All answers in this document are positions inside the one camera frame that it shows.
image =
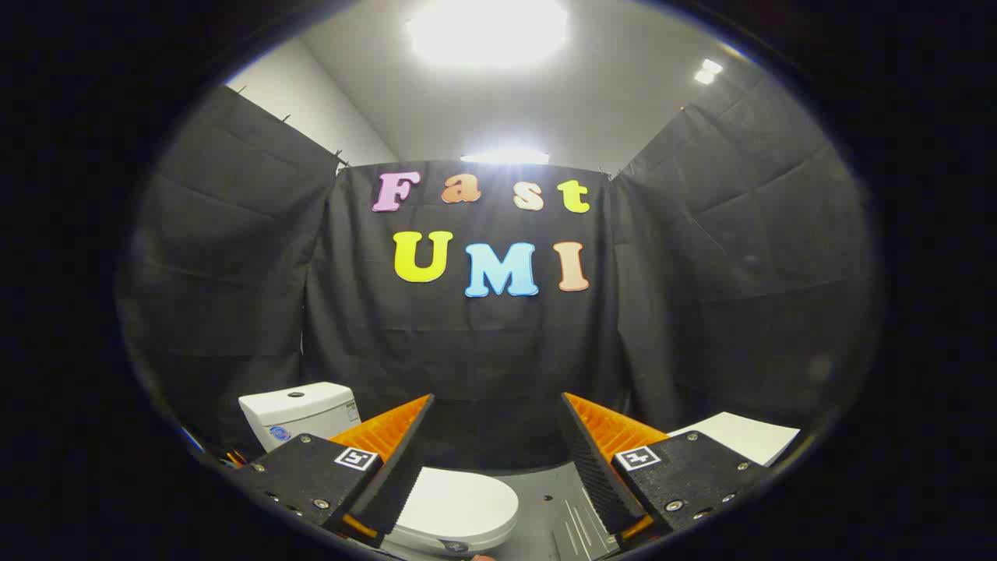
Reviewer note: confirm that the small ceiling light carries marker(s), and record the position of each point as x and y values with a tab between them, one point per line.
707	72

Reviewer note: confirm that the ceiling light panel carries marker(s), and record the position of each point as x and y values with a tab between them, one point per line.
506	157

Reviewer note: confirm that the grey drawer cabinet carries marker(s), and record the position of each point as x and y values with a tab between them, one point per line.
736	436

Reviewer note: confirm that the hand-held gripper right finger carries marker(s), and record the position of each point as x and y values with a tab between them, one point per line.
598	475

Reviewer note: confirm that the black backdrop cloth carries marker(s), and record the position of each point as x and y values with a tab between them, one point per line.
483	343

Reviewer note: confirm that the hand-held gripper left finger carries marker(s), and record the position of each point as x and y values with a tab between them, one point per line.
397	475

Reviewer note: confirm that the orange black tool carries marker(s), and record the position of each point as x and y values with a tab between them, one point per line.
232	457

